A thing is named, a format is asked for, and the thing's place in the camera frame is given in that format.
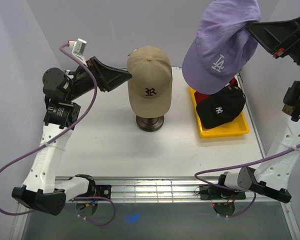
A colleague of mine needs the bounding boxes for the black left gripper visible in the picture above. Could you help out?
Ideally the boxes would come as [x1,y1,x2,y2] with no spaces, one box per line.
[65,56,132,102]

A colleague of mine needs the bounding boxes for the beige baseball cap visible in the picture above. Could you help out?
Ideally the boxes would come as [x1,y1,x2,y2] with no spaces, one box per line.
[126,45,173,118]

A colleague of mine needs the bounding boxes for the lavender baseball cap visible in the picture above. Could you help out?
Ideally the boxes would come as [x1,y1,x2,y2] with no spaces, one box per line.
[181,0,261,95]

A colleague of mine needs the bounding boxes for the black NY baseball cap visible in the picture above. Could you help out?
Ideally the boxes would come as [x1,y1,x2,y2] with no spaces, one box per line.
[196,86,246,129]

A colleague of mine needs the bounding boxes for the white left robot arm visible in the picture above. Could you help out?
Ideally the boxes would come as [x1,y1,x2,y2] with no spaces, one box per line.
[11,57,132,216]

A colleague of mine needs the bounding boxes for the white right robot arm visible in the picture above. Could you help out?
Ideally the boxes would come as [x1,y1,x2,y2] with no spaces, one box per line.
[215,16,300,204]

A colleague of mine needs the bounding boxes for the beige mannequin head stand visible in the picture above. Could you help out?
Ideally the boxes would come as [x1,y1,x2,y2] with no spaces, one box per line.
[135,115,165,132]

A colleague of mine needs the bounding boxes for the red baseball cap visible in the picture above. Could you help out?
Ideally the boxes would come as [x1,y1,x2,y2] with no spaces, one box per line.
[193,77,238,104]

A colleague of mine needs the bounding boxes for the yellow plastic tray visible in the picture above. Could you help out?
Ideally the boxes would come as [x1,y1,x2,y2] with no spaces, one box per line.
[189,88,250,139]

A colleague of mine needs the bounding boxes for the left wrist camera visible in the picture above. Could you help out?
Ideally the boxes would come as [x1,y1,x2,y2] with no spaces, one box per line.
[67,38,87,65]

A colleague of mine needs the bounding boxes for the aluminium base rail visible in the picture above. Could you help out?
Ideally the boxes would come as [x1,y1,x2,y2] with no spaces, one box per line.
[17,176,291,204]

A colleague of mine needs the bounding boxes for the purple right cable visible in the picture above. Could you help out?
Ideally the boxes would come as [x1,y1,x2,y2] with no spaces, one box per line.
[194,139,300,193]

